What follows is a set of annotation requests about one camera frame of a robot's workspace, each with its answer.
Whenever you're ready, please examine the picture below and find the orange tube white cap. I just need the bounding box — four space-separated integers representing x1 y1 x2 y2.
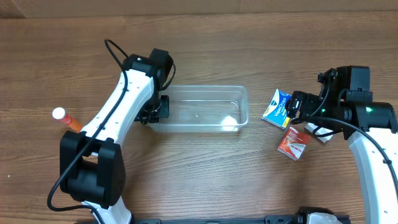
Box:
52 107 83 133

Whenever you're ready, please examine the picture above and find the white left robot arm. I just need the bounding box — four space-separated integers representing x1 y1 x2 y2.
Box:
47 49 175 223

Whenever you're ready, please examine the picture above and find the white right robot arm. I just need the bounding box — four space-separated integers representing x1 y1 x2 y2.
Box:
285 65 397 223

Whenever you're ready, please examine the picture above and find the clear plastic container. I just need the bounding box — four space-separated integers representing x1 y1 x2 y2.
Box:
148 85 249 133

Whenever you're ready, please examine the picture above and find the white bandage box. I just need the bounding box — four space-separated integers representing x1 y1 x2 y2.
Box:
305 123 333 143

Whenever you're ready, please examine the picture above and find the blue Vicks VapoDrops packet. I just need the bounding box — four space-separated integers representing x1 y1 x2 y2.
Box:
262 89 292 129

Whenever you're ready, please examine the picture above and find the red sachet packet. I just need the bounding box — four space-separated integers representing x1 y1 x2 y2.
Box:
277 127 311 161

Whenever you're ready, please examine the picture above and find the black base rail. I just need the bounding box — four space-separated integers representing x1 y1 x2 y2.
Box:
130 207 352 224

